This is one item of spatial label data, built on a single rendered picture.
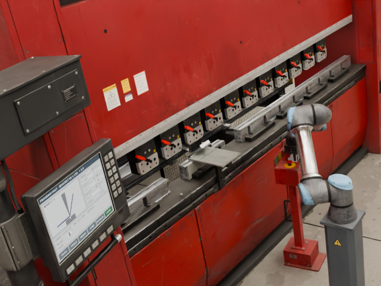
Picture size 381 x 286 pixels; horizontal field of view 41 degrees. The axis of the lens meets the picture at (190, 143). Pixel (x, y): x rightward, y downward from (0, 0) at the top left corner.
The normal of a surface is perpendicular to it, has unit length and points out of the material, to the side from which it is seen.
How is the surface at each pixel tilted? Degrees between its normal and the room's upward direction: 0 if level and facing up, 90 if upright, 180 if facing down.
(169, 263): 90
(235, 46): 90
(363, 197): 0
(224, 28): 90
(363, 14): 90
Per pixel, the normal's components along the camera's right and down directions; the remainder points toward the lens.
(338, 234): -0.60, 0.42
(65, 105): 0.88, 0.04
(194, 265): 0.74, 0.15
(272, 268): -0.18, -0.90
